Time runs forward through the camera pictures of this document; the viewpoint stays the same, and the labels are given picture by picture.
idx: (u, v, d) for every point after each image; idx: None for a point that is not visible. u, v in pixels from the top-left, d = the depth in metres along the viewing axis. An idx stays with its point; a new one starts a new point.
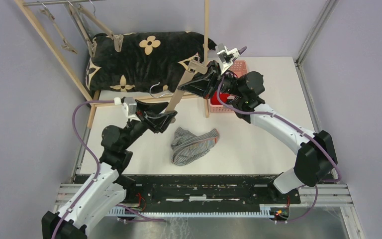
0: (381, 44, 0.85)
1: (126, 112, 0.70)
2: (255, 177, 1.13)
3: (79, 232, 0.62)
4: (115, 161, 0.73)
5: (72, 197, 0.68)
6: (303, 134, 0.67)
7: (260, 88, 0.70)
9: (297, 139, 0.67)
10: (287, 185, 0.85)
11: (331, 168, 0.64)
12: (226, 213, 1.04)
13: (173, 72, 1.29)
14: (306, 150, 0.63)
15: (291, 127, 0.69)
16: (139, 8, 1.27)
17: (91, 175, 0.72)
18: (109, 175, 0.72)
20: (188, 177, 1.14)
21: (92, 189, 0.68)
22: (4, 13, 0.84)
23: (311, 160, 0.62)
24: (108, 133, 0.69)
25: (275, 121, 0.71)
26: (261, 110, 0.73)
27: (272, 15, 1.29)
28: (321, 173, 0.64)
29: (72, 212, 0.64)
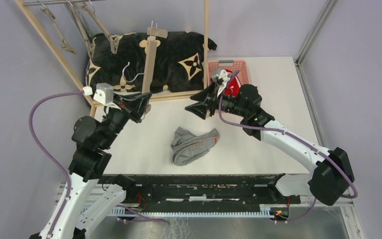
0: None
1: (103, 99, 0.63)
2: (254, 177, 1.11)
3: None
4: (88, 165, 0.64)
5: (50, 219, 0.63)
6: (317, 151, 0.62)
7: (256, 97, 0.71)
9: (312, 158, 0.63)
10: (292, 189, 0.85)
11: (347, 186, 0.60)
12: (226, 213, 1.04)
13: (173, 72, 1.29)
14: (322, 170, 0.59)
15: (306, 146, 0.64)
16: (139, 8, 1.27)
17: (63, 191, 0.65)
18: (83, 188, 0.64)
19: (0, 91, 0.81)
20: (187, 177, 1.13)
21: (68, 207, 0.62)
22: (3, 13, 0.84)
23: (328, 180, 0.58)
24: (81, 126, 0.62)
25: (288, 139, 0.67)
26: (272, 126, 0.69)
27: (272, 16, 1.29)
28: (339, 191, 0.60)
29: (53, 237, 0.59)
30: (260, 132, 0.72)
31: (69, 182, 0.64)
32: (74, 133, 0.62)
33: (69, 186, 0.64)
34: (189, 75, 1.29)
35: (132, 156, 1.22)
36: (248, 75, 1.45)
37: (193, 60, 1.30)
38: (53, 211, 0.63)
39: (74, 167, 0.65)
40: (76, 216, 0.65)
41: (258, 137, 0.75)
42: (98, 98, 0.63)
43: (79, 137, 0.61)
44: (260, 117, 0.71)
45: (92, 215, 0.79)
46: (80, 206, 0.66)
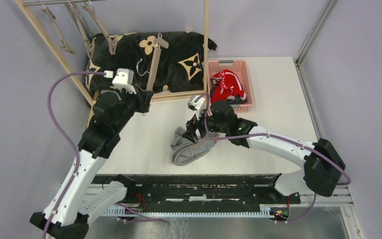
0: None
1: (125, 78, 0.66)
2: (254, 177, 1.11)
3: (72, 229, 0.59)
4: (99, 141, 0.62)
5: (56, 195, 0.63)
6: (303, 146, 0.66)
7: (219, 112, 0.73)
9: (299, 153, 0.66)
10: (290, 188, 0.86)
11: (339, 174, 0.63)
12: (226, 213, 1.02)
13: (173, 72, 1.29)
14: (312, 163, 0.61)
15: (292, 144, 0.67)
16: (140, 8, 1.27)
17: (72, 167, 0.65)
18: (91, 165, 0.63)
19: (0, 91, 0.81)
20: (188, 177, 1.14)
21: (74, 184, 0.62)
22: (3, 13, 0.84)
23: (320, 173, 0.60)
24: (104, 97, 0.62)
25: (274, 141, 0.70)
26: (256, 132, 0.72)
27: (272, 15, 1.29)
28: (334, 181, 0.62)
29: (58, 213, 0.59)
30: (247, 140, 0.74)
31: (78, 158, 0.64)
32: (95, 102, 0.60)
33: (78, 162, 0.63)
34: (189, 75, 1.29)
35: (132, 156, 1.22)
36: (248, 75, 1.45)
37: (193, 60, 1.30)
38: (60, 187, 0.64)
39: (83, 144, 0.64)
40: (82, 195, 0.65)
41: (247, 146, 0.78)
42: (119, 79, 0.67)
43: (100, 106, 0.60)
44: (244, 126, 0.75)
45: (96, 201, 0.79)
46: (87, 185, 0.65)
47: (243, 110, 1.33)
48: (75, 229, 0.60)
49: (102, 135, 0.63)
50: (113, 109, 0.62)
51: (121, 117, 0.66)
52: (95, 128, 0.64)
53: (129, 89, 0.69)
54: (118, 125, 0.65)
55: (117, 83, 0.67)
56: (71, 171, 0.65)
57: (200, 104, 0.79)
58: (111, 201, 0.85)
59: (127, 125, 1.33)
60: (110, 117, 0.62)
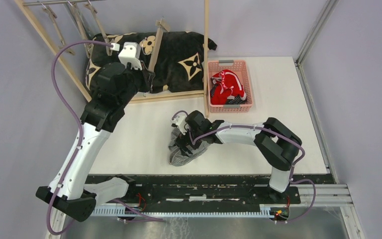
0: None
1: (133, 52, 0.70)
2: (254, 177, 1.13)
3: (78, 203, 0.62)
4: (102, 113, 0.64)
5: (61, 170, 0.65)
6: (254, 128, 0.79)
7: (188, 119, 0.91)
9: (252, 133, 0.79)
10: (282, 181, 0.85)
11: (291, 148, 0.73)
12: (226, 213, 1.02)
13: (173, 72, 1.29)
14: (261, 139, 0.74)
15: (246, 128, 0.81)
16: (139, 8, 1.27)
17: (75, 141, 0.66)
18: (94, 138, 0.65)
19: (0, 91, 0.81)
20: (187, 177, 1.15)
21: (79, 158, 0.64)
22: (3, 13, 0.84)
23: (267, 144, 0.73)
24: (110, 69, 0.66)
25: (234, 130, 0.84)
26: (222, 126, 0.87)
27: (272, 16, 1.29)
28: (285, 153, 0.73)
29: (64, 187, 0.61)
30: (216, 136, 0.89)
31: (82, 131, 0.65)
32: (101, 72, 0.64)
33: (82, 136, 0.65)
34: (189, 75, 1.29)
35: (132, 156, 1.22)
36: (248, 75, 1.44)
37: (193, 60, 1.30)
38: (65, 162, 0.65)
39: (86, 117, 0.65)
40: (87, 169, 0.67)
41: (220, 141, 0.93)
42: (128, 53, 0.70)
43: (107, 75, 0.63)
44: (214, 125, 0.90)
45: (101, 188, 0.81)
46: (92, 158, 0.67)
47: (243, 110, 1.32)
48: (81, 203, 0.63)
49: (104, 107, 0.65)
50: (119, 79, 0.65)
51: (126, 91, 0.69)
52: (100, 99, 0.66)
53: (135, 64, 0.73)
54: (123, 98, 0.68)
55: (124, 56, 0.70)
56: (75, 144, 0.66)
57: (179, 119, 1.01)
58: (113, 191, 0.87)
59: (126, 125, 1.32)
60: (116, 87, 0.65)
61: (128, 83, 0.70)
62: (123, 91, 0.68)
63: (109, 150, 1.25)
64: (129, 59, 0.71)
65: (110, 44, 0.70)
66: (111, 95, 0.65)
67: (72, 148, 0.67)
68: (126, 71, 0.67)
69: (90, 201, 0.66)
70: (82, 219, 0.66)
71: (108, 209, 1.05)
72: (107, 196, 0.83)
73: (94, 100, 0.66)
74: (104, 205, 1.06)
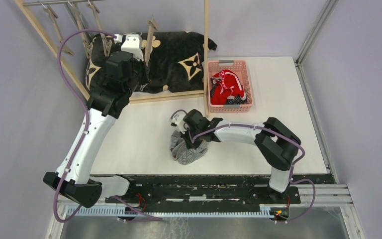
0: None
1: (136, 42, 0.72)
2: (255, 177, 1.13)
3: (86, 187, 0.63)
4: (108, 98, 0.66)
5: (67, 155, 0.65)
6: (254, 127, 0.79)
7: (186, 119, 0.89)
9: (252, 133, 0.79)
10: (282, 181, 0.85)
11: (291, 147, 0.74)
12: (226, 213, 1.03)
13: (173, 72, 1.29)
14: (261, 139, 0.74)
15: (246, 127, 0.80)
16: (140, 8, 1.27)
17: (82, 126, 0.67)
18: (101, 123, 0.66)
19: (0, 91, 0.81)
20: (187, 177, 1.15)
21: (85, 143, 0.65)
22: (3, 13, 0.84)
23: (268, 146, 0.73)
24: (117, 55, 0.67)
25: (233, 128, 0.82)
26: (220, 125, 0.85)
27: (272, 16, 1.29)
28: (285, 152, 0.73)
29: (71, 172, 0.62)
30: (215, 134, 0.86)
31: (88, 117, 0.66)
32: (110, 58, 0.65)
33: (88, 121, 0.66)
34: (189, 75, 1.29)
35: (132, 156, 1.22)
36: (248, 75, 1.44)
37: (193, 60, 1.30)
38: (71, 147, 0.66)
39: (92, 103, 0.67)
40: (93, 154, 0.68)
41: (218, 139, 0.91)
42: (131, 43, 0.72)
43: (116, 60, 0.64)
44: (212, 123, 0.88)
45: (106, 181, 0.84)
46: (97, 144, 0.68)
47: (243, 110, 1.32)
48: (88, 188, 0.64)
49: (109, 94, 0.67)
50: (127, 65, 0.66)
51: (131, 78, 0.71)
52: (106, 87, 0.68)
53: (138, 55, 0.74)
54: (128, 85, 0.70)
55: (128, 46, 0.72)
56: (81, 130, 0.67)
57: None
58: (114, 188, 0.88)
59: (127, 125, 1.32)
60: (123, 73, 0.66)
61: (134, 71, 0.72)
62: (129, 79, 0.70)
63: (109, 149, 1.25)
64: (132, 50, 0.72)
65: (114, 35, 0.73)
66: (117, 82, 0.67)
67: (77, 134, 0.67)
68: (132, 59, 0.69)
69: (96, 187, 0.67)
70: (88, 205, 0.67)
71: (108, 209, 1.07)
72: (109, 190, 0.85)
73: (100, 87, 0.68)
74: (104, 205, 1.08)
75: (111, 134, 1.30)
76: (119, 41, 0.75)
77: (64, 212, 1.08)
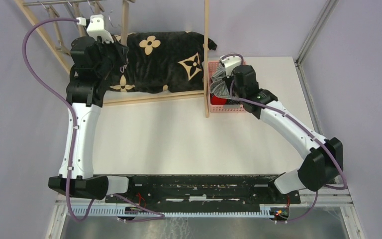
0: (381, 43, 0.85)
1: (100, 23, 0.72)
2: (254, 177, 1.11)
3: (93, 180, 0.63)
4: (87, 88, 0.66)
5: (65, 155, 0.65)
6: (313, 138, 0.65)
7: (237, 72, 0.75)
9: (307, 143, 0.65)
10: (288, 186, 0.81)
11: (335, 176, 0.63)
12: (226, 213, 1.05)
13: (173, 72, 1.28)
14: (314, 156, 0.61)
15: (304, 132, 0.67)
16: (140, 8, 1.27)
17: (70, 122, 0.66)
18: (88, 115, 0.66)
19: None
20: (187, 177, 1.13)
21: (80, 137, 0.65)
22: (4, 14, 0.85)
23: (319, 167, 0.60)
24: (79, 43, 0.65)
25: (288, 123, 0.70)
26: (273, 107, 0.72)
27: (272, 15, 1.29)
28: (326, 180, 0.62)
29: (75, 168, 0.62)
30: (260, 110, 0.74)
31: (73, 112, 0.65)
32: (72, 48, 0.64)
33: (75, 116, 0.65)
34: (189, 75, 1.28)
35: (131, 157, 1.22)
36: None
37: (193, 60, 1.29)
38: (67, 146, 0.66)
39: (72, 98, 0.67)
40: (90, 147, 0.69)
41: (258, 116, 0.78)
42: (95, 26, 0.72)
43: (78, 49, 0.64)
44: (264, 96, 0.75)
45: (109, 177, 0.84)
46: (91, 136, 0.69)
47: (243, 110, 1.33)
48: (96, 180, 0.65)
49: (86, 83, 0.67)
50: (92, 51, 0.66)
51: (101, 63, 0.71)
52: (79, 78, 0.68)
53: (105, 38, 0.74)
54: (100, 71, 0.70)
55: (94, 29, 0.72)
56: (71, 126, 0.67)
57: (230, 61, 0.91)
58: (118, 183, 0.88)
59: (127, 125, 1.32)
60: (90, 59, 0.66)
61: (102, 56, 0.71)
62: (99, 64, 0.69)
63: (109, 149, 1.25)
64: (98, 32, 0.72)
65: (76, 18, 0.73)
66: (88, 70, 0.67)
67: (69, 131, 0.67)
68: (96, 43, 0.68)
69: (101, 179, 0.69)
70: (99, 197, 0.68)
71: (108, 209, 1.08)
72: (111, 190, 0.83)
73: (74, 80, 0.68)
74: (104, 205, 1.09)
75: (110, 134, 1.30)
76: (82, 24, 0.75)
77: (64, 212, 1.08)
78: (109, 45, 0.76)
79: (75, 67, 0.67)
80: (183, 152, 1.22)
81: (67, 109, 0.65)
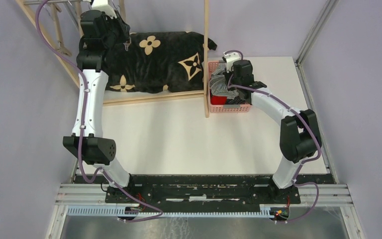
0: (381, 44, 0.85)
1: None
2: (255, 177, 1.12)
3: (104, 139, 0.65)
4: (96, 57, 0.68)
5: (77, 116, 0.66)
6: (289, 109, 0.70)
7: (236, 65, 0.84)
9: (284, 113, 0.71)
10: (282, 174, 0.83)
11: (312, 147, 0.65)
12: (226, 213, 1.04)
13: (173, 72, 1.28)
14: (288, 121, 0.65)
15: (282, 105, 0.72)
16: (140, 8, 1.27)
17: (81, 87, 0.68)
18: (98, 79, 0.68)
19: (0, 93, 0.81)
20: (188, 177, 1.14)
21: (91, 100, 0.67)
22: (5, 14, 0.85)
23: (292, 130, 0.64)
24: (88, 13, 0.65)
25: (270, 100, 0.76)
26: (261, 90, 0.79)
27: (272, 15, 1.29)
28: (303, 149, 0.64)
29: (87, 127, 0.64)
30: (250, 95, 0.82)
31: (84, 76, 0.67)
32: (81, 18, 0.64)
33: (85, 80, 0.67)
34: (189, 75, 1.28)
35: (131, 156, 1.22)
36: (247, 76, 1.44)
37: (193, 60, 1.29)
38: (78, 108, 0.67)
39: (82, 64, 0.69)
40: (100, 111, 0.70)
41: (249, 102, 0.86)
42: (99, 1, 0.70)
43: (87, 20, 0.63)
44: (256, 84, 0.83)
45: None
46: (101, 101, 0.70)
47: (243, 110, 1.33)
48: (106, 141, 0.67)
49: (94, 54, 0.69)
50: (100, 23, 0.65)
51: (107, 36, 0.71)
52: (88, 48, 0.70)
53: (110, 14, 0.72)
54: (107, 44, 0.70)
55: (98, 5, 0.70)
56: (82, 91, 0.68)
57: (231, 57, 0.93)
58: (119, 175, 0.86)
59: (127, 125, 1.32)
60: (98, 31, 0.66)
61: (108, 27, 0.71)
62: (106, 37, 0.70)
63: None
64: (102, 8, 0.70)
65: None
66: (97, 42, 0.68)
67: (79, 96, 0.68)
68: (104, 15, 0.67)
69: (111, 142, 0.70)
70: (107, 161, 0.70)
71: (108, 209, 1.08)
72: (115, 174, 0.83)
73: (83, 51, 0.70)
74: (104, 205, 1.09)
75: (110, 134, 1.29)
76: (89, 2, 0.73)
77: (64, 212, 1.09)
78: (114, 20, 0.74)
79: (84, 38, 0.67)
80: (183, 151, 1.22)
81: (78, 74, 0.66)
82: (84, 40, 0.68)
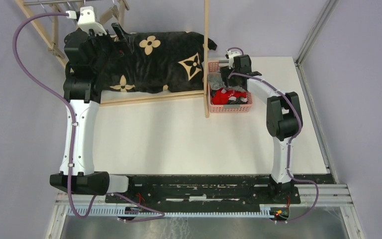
0: (381, 44, 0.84)
1: (91, 16, 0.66)
2: (255, 177, 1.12)
3: (94, 177, 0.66)
4: (84, 84, 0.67)
5: (65, 152, 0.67)
6: (276, 91, 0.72)
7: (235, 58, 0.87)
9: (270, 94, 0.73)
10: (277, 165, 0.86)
11: (294, 126, 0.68)
12: (226, 213, 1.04)
13: (173, 72, 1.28)
14: (273, 99, 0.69)
15: (269, 87, 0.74)
16: (140, 8, 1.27)
17: (68, 119, 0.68)
18: (87, 111, 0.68)
19: None
20: (188, 177, 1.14)
21: (78, 134, 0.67)
22: (4, 14, 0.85)
23: (274, 108, 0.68)
24: (73, 37, 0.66)
25: (261, 84, 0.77)
26: (256, 77, 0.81)
27: (272, 15, 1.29)
28: (284, 126, 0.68)
29: (76, 166, 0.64)
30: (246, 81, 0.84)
31: (71, 109, 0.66)
32: (65, 44, 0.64)
33: (73, 112, 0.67)
34: (189, 75, 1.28)
35: (131, 157, 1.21)
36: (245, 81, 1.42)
37: (193, 60, 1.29)
38: (67, 142, 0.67)
39: (70, 94, 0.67)
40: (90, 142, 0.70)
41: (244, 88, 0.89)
42: (85, 18, 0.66)
43: (71, 46, 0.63)
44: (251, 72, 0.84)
45: None
46: (90, 132, 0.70)
47: (243, 110, 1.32)
48: (97, 178, 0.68)
49: (82, 80, 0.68)
50: (86, 48, 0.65)
51: (96, 59, 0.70)
52: (75, 74, 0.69)
53: (98, 30, 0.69)
54: (96, 66, 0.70)
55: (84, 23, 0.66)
56: (69, 123, 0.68)
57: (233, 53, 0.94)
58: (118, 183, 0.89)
59: (127, 125, 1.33)
60: (85, 56, 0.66)
61: (97, 50, 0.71)
62: (95, 59, 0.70)
63: (110, 149, 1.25)
64: (89, 25, 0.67)
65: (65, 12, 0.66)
66: (84, 66, 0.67)
67: (68, 128, 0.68)
68: (90, 38, 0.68)
69: (103, 175, 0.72)
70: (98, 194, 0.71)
71: (108, 209, 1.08)
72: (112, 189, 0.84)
73: (71, 77, 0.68)
74: (104, 205, 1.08)
75: (110, 134, 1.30)
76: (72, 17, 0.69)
77: (64, 212, 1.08)
78: (103, 38, 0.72)
79: (71, 64, 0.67)
80: (183, 151, 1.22)
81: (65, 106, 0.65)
82: (71, 66, 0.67)
